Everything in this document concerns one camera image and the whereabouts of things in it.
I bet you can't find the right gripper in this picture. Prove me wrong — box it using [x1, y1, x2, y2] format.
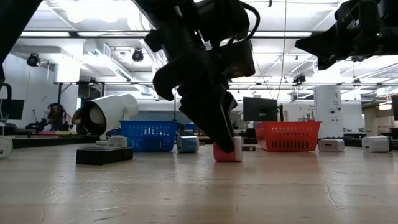
[295, 24, 363, 71]

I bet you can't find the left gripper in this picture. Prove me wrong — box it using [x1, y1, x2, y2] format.
[144, 28, 239, 154]

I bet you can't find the pink charger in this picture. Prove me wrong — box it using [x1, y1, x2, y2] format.
[213, 136, 256, 163]

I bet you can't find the green white charger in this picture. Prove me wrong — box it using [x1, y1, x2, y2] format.
[0, 136, 14, 160]

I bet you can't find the black monitor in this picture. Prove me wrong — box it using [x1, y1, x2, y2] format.
[243, 96, 279, 123]
[0, 98, 25, 121]

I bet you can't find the teal white charger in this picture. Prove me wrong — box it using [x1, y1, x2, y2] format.
[176, 136, 200, 154]

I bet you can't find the white round pillar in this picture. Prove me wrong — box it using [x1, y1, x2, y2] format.
[313, 85, 344, 139]

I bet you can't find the red plastic basket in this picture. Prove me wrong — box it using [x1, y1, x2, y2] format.
[254, 121, 322, 153]

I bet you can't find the blue plastic basket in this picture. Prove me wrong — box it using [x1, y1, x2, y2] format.
[119, 120, 179, 153]

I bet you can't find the white cube charger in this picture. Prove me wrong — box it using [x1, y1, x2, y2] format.
[318, 138, 345, 153]
[361, 135, 393, 153]

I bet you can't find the white cylindrical spotlight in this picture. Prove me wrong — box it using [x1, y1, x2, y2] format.
[80, 93, 140, 141]

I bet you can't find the black flat box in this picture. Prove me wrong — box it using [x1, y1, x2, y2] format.
[76, 147, 134, 166]

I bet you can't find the person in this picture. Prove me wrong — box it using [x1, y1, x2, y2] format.
[43, 102, 73, 132]
[70, 107, 83, 127]

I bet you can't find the black overhead crossbar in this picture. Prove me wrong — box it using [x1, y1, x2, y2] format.
[18, 30, 315, 39]

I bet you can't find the pink yellow mat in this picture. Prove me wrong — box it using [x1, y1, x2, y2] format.
[39, 130, 78, 136]

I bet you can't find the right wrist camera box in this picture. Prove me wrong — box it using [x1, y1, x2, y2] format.
[334, 0, 373, 32]

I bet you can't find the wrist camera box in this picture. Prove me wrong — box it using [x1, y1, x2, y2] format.
[334, 0, 373, 32]
[217, 39, 256, 79]

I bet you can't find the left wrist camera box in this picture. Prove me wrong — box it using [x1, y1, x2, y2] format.
[217, 39, 256, 79]

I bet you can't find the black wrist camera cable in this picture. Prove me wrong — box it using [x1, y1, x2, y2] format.
[228, 0, 261, 46]

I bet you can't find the black aluminium table frame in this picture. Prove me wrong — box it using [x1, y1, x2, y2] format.
[0, 133, 398, 149]

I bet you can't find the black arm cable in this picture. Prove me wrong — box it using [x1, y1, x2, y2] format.
[0, 82, 13, 123]

